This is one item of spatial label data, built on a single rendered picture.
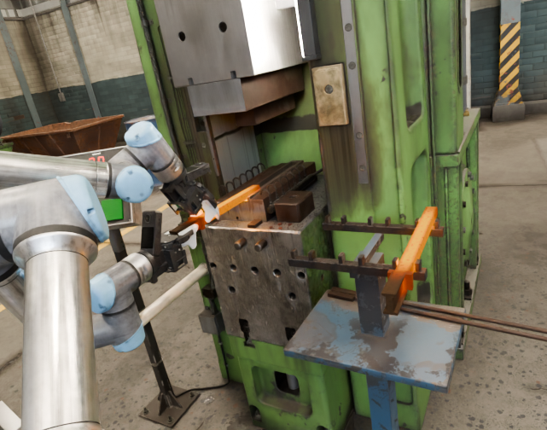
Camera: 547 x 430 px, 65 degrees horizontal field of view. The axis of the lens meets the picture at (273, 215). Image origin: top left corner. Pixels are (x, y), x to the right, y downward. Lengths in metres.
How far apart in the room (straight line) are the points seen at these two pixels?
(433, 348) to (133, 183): 0.78
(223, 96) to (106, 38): 8.41
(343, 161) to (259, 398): 1.00
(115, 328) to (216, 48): 0.80
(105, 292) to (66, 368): 0.39
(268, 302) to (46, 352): 0.96
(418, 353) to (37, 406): 0.81
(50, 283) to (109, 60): 9.13
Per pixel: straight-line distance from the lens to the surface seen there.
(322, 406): 1.68
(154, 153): 1.07
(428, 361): 1.09
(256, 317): 1.54
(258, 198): 1.38
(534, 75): 7.17
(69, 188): 0.72
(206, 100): 1.37
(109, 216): 1.58
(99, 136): 7.88
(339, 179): 1.38
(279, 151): 1.84
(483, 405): 2.02
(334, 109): 1.31
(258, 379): 1.81
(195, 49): 1.37
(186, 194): 1.16
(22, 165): 0.91
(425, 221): 1.10
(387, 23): 1.26
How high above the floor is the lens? 1.42
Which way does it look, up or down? 20 degrees down
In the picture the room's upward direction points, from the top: 10 degrees counter-clockwise
